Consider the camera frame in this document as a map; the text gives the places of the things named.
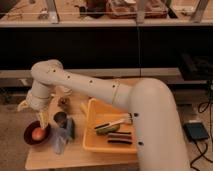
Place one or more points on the dark metal cup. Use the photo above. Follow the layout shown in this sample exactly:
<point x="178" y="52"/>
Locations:
<point x="61" y="119"/>

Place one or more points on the orange fruit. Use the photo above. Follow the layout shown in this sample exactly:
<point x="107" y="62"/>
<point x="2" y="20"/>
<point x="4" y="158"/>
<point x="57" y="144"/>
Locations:
<point x="38" y="134"/>

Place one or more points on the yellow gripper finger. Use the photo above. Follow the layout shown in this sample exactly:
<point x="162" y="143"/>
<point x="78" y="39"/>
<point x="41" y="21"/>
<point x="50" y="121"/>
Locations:
<point x="22" y="105"/>
<point x="43" y="118"/>

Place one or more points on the striped sponge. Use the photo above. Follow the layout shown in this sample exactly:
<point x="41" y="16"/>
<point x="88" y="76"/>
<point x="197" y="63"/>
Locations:
<point x="119" y="141"/>
<point x="120" y="134"/>

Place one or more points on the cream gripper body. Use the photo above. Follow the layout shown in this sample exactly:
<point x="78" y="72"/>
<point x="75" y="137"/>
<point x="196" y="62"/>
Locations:
<point x="36" y="103"/>

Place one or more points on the striped sponge upper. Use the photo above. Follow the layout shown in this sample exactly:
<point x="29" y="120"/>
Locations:
<point x="120" y="134"/>

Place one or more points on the striped sponge lower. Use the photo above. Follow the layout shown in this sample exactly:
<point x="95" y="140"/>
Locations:
<point x="119" y="141"/>

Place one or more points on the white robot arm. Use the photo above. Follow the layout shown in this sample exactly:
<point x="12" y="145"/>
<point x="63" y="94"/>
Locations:
<point x="159" y="137"/>

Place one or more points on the clear plastic bag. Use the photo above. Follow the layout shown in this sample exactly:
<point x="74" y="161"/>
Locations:
<point x="59" y="140"/>

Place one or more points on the small brown figurine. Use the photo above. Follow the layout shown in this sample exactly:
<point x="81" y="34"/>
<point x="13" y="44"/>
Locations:
<point x="63" y="101"/>

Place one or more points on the yellow plastic tray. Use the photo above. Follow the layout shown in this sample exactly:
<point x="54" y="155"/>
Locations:
<point x="119" y="138"/>

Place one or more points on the dark red bowl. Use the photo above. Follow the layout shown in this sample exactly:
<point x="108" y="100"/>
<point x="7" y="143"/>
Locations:
<point x="28" y="133"/>

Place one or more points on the wooden shelf unit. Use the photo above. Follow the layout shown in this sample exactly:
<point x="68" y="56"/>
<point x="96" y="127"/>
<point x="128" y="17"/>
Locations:
<point x="171" y="39"/>

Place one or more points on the black foot pedal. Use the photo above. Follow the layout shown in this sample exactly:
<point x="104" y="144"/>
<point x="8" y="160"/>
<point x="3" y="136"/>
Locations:
<point x="195" y="131"/>

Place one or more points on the white cylindrical container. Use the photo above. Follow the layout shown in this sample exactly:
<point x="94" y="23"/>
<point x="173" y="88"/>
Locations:
<point x="65" y="90"/>

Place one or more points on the green cucumber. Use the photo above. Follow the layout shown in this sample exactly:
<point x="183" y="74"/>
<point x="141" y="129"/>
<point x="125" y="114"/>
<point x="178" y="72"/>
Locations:
<point x="104" y="131"/>

